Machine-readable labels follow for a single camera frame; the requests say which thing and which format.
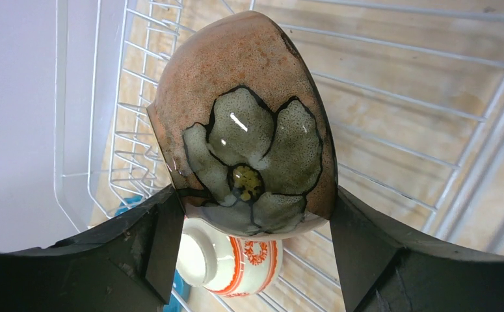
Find white wire dish rack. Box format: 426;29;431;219
53;0;504;312

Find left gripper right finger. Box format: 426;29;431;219
330;188;504;311

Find orange patterned white bowl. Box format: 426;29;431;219
176;218;284;298

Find brown flower glazed bowl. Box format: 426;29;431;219
147;10;338;241

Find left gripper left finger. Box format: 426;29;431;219
0;187;183;311

